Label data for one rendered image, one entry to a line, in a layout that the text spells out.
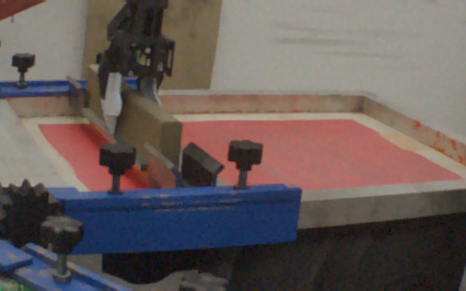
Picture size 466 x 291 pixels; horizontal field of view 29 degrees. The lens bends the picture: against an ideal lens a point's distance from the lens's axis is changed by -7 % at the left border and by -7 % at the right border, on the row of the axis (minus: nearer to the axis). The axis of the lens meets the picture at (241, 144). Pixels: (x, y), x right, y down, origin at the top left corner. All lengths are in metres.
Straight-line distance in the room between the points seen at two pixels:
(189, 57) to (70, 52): 0.47
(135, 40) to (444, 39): 3.03
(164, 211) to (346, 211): 0.25
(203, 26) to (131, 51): 2.25
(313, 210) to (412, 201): 0.16
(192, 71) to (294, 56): 0.46
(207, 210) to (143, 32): 0.31
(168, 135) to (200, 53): 2.35
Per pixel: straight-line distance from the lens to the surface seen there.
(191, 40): 3.53
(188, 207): 1.09
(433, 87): 4.21
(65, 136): 1.48
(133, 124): 1.29
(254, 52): 3.70
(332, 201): 1.19
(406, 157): 1.57
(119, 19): 1.36
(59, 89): 1.60
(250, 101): 1.73
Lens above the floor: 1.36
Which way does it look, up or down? 15 degrees down
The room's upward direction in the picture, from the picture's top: 6 degrees clockwise
